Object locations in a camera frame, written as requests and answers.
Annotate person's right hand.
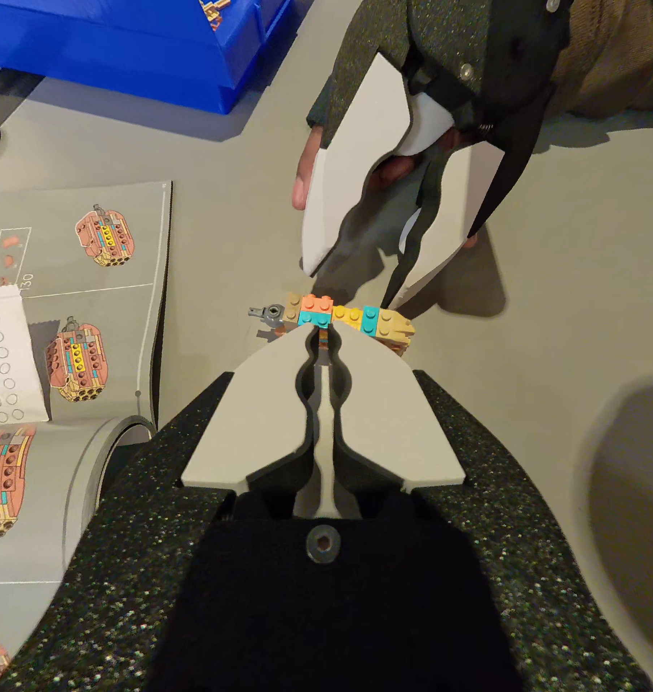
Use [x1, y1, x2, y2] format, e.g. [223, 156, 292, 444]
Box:
[292, 142, 420, 213]

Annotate person's right forearm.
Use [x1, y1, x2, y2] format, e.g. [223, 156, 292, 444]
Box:
[543, 0, 653, 117]

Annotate grey instruction booklet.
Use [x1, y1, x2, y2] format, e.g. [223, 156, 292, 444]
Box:
[0, 180, 173, 692]

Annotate brown toy brick ship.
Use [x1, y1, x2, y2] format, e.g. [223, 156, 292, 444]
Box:
[247, 292, 417, 359]

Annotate small orange teal brick piece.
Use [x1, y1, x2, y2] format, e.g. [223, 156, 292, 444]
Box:
[297, 294, 334, 328]

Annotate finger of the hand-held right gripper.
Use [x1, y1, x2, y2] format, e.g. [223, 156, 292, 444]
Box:
[301, 52, 458, 278]
[382, 142, 507, 312]

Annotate grey desk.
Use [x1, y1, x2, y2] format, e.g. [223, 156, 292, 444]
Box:
[0, 62, 653, 692]

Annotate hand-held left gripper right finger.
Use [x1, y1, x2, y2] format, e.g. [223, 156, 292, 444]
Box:
[325, 323, 467, 510]

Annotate white paper bag with circles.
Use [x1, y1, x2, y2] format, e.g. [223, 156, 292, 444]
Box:
[0, 285, 50, 428]

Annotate loose toy brick pieces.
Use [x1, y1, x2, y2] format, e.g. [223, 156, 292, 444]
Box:
[198, 0, 231, 31]

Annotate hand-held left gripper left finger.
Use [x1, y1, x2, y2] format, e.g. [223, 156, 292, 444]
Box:
[180, 326, 316, 505]

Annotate large blue plastic bin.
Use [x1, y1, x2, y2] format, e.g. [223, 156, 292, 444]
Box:
[0, 0, 295, 115]

